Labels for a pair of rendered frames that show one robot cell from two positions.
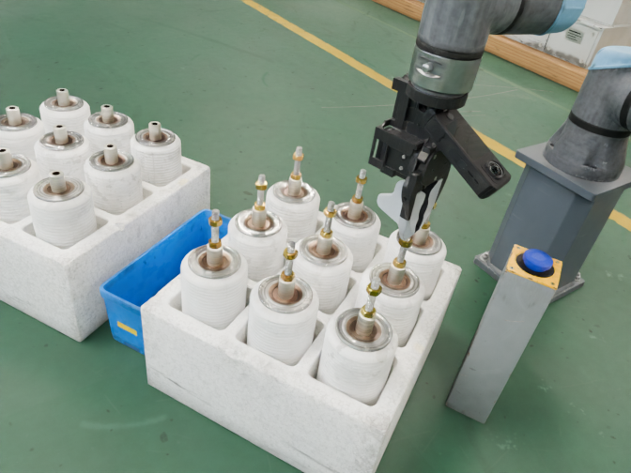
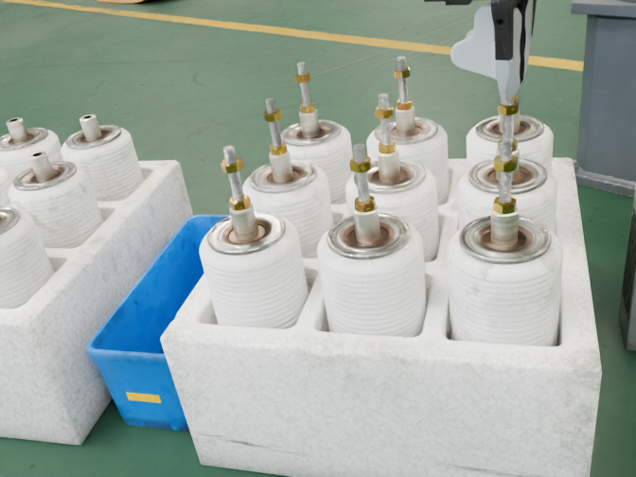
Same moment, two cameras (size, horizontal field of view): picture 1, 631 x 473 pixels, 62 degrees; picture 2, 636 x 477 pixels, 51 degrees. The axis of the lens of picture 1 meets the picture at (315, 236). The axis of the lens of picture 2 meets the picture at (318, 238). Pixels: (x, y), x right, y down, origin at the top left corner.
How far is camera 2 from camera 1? 21 cm
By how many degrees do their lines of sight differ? 6
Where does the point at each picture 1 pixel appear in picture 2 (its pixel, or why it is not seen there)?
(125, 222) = (92, 252)
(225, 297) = (281, 274)
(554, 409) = not seen: outside the picture
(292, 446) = (453, 465)
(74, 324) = (65, 418)
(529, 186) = (604, 44)
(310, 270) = (384, 204)
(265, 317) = (355, 273)
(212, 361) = (294, 378)
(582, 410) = not seen: outside the picture
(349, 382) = (515, 321)
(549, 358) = not seen: outside the picture
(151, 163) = (100, 171)
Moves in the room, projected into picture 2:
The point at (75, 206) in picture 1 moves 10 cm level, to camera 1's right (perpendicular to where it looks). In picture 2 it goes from (16, 239) to (110, 223)
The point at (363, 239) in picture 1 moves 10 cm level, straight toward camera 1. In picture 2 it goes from (433, 154) to (449, 195)
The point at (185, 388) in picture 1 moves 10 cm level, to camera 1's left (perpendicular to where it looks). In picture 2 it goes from (261, 444) to (163, 462)
